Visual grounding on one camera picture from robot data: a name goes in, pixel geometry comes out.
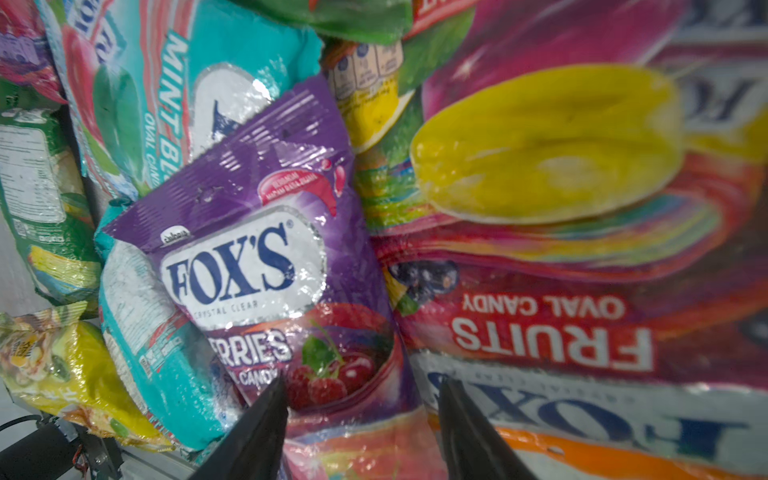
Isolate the green orange noodle snack packet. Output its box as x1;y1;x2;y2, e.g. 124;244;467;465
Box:
236;0;413;45

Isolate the orange Fox's fruits candy bag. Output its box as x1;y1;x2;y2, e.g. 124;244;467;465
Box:
323;0;768;480

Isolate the teal mint candy bag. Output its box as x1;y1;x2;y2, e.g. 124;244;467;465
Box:
94;199;243;452

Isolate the green snack bag back side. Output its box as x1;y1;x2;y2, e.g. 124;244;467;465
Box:
1;80;102;314

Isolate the purple Fox's berries candy bag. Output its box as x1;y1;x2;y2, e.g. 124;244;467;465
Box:
1;0;67;105

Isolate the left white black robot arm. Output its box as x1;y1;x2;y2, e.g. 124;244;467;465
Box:
1;414;123;479

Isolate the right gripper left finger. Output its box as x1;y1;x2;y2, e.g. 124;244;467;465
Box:
189;376;288;480

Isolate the yellow chips snack bag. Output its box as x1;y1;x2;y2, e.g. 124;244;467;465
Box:
1;301;173;452

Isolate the teal pink Fox's candy bag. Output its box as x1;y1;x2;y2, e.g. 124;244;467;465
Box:
35;0;325;199

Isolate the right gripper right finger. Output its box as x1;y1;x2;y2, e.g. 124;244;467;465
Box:
438;378;537;480

